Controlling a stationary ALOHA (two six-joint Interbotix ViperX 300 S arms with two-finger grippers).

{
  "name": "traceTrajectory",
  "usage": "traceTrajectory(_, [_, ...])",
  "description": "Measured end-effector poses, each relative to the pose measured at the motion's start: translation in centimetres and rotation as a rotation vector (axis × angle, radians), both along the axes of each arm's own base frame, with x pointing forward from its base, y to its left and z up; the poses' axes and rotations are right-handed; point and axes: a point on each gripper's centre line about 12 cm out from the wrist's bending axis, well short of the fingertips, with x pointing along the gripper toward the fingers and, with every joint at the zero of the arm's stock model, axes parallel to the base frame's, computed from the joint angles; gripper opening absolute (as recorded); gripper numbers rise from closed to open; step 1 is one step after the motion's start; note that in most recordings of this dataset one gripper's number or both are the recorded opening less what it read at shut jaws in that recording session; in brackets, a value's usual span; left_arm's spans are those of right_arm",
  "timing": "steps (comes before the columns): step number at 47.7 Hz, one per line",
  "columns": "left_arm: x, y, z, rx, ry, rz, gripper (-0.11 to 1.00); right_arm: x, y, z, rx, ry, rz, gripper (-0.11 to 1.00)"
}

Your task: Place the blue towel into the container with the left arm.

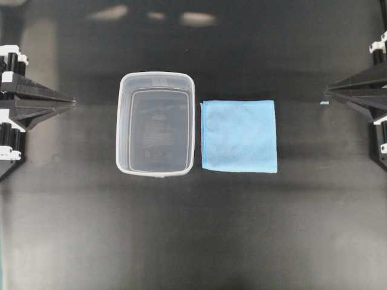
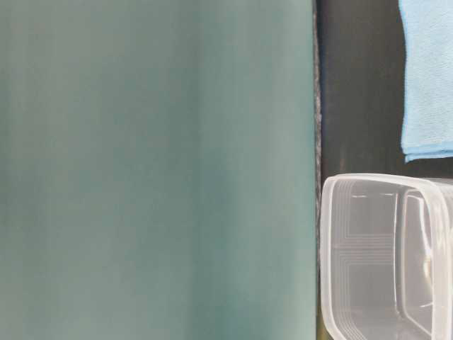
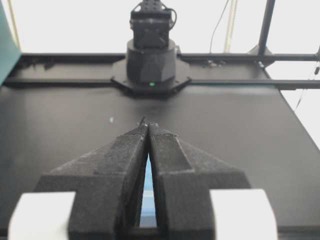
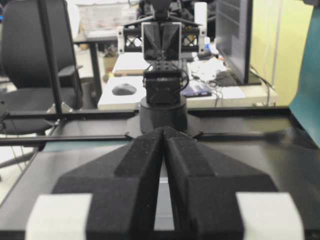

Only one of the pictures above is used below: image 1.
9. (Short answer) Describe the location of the blue folded towel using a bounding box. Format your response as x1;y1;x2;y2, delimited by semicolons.
201;100;278;173

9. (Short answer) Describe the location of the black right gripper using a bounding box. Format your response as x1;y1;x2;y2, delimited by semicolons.
324;31;386;169

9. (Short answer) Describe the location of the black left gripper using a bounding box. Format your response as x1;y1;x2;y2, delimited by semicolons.
1;45;76;180

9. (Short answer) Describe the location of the clear plastic container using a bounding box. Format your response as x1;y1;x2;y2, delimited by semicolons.
115;71;195;178

